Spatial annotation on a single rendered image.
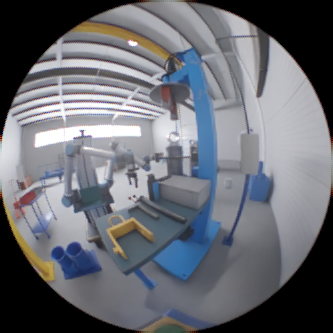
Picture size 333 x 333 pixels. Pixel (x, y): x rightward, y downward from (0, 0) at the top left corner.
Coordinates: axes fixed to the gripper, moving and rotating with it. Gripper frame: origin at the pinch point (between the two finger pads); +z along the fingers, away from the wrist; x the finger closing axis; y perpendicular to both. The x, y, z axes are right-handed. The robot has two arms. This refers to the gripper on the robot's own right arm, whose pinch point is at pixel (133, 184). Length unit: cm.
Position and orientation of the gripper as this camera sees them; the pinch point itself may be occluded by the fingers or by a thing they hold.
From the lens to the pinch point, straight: 104.7
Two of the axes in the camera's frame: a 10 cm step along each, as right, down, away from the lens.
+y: -6.7, 1.7, -7.3
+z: 0.6, 9.8, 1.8
